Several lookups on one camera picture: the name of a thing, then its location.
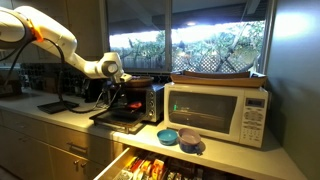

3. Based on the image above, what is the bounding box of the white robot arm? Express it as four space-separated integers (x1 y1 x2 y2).
0 6 132 84

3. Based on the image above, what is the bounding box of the open wooden drawer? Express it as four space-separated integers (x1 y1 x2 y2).
93 147 251 180

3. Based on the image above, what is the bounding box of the stainless toaster oven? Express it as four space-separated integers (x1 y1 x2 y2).
90 84 164 133

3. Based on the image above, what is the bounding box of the wooden bowl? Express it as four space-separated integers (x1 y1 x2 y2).
125 76 154 87

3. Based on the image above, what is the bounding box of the small blue bowl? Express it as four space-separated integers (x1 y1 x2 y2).
157 129 177 146

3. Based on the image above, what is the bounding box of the purple ceramic bowl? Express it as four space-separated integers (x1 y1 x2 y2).
178 128 202 155

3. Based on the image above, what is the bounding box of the white microwave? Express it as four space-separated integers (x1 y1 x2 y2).
164 83 269 148

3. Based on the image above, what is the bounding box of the wooden tray on microwave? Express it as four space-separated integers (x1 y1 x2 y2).
170 71 267 88

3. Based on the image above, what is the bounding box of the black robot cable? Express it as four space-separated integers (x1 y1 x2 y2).
43 37 111 114

